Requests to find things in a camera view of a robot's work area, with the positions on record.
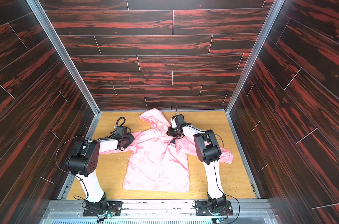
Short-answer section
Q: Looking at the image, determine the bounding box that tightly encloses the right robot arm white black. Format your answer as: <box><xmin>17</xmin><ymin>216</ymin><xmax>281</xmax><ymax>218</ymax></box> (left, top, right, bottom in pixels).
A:
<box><xmin>167</xmin><ymin>114</ymin><xmax>232</xmax><ymax>215</ymax></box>

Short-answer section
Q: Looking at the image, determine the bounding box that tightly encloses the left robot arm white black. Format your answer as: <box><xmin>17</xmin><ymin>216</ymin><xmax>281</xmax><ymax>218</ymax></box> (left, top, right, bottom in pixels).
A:
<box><xmin>67</xmin><ymin>126</ymin><xmax>135</xmax><ymax>203</ymax></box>

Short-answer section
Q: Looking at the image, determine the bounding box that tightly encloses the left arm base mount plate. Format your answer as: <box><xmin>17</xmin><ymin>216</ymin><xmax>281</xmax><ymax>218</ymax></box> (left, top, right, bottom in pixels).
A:
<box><xmin>83</xmin><ymin>200</ymin><xmax>123</xmax><ymax>218</ymax></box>

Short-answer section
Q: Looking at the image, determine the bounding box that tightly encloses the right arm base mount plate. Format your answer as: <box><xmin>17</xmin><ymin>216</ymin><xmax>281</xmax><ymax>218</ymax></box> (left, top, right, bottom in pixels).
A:
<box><xmin>192</xmin><ymin>200</ymin><xmax>233</xmax><ymax>216</ymax></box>

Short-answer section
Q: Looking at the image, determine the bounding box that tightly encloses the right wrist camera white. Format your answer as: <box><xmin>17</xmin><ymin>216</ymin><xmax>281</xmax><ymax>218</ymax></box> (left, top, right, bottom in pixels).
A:
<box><xmin>170</xmin><ymin>118</ymin><xmax>177</xmax><ymax>128</ymax></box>

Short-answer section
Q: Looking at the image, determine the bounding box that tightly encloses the aluminium front rail frame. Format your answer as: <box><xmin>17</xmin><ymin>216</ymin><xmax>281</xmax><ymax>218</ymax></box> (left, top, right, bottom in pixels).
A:
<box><xmin>40</xmin><ymin>199</ymin><xmax>279</xmax><ymax>224</ymax></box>

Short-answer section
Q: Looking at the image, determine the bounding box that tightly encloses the pink hooded jacket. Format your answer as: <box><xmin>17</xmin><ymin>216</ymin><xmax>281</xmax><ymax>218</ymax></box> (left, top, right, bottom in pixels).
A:
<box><xmin>98</xmin><ymin>108</ymin><xmax>234</xmax><ymax>193</ymax></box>

